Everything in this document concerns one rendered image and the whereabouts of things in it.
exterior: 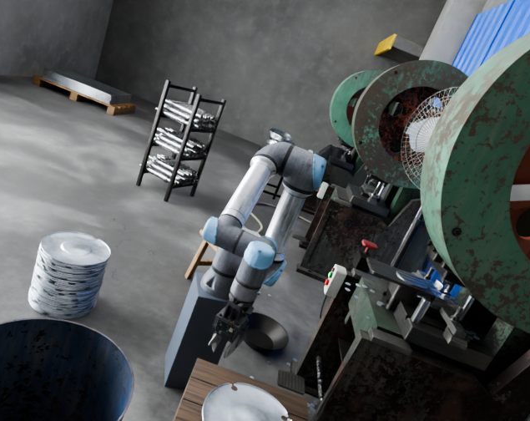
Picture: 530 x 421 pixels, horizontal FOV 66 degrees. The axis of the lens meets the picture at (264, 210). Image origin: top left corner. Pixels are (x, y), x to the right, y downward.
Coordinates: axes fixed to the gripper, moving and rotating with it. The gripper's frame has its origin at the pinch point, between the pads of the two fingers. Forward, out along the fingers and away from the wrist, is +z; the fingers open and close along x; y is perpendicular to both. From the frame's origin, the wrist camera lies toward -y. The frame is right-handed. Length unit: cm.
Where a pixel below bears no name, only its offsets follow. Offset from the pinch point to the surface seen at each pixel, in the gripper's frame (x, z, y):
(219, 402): 5.6, 16.8, -0.5
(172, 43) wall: -441, -70, -608
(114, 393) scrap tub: -18.8, 15.5, 18.6
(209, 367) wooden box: -4.1, 16.9, -11.3
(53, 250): -92, 24, -31
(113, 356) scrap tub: -23.9, 7.7, 16.3
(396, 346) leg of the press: 47, -12, -32
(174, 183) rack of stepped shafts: -137, 33, -204
